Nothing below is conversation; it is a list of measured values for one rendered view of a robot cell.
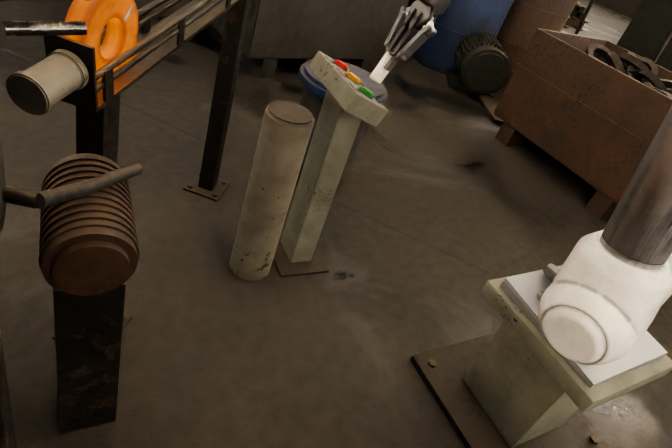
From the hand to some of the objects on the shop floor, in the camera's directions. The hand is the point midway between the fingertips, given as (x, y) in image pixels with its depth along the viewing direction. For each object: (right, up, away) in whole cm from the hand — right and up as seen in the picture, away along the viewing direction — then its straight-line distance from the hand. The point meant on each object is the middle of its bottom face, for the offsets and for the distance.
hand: (383, 67), depth 114 cm
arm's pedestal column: (+35, -86, +17) cm, 94 cm away
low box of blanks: (+128, -15, +167) cm, 211 cm away
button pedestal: (-24, -48, +40) cm, 67 cm away
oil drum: (+72, +74, +266) cm, 285 cm away
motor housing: (-63, -71, -12) cm, 96 cm away
